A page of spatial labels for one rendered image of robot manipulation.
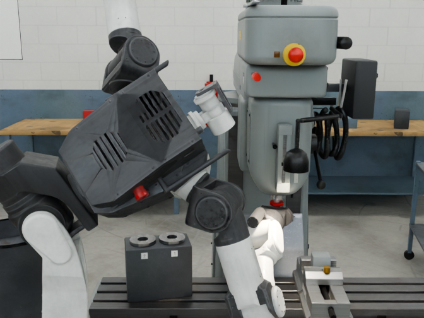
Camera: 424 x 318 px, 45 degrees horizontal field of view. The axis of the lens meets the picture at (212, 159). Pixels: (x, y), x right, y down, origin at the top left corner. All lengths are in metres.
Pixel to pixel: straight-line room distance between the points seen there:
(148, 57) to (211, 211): 0.42
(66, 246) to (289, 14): 0.82
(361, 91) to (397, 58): 4.29
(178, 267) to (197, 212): 0.60
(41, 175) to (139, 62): 0.36
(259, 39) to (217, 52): 4.42
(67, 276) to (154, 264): 0.49
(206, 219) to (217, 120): 0.27
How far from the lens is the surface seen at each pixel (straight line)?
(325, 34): 1.46
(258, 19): 1.43
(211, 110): 1.32
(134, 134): 1.14
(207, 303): 1.79
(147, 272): 1.77
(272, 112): 1.58
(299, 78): 1.54
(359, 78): 1.92
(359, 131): 5.33
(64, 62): 6.06
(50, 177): 1.26
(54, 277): 1.34
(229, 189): 1.26
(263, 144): 1.60
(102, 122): 1.18
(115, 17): 1.42
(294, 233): 2.15
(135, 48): 1.32
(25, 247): 3.25
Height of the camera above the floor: 1.81
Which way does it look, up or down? 14 degrees down
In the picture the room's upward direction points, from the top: straight up
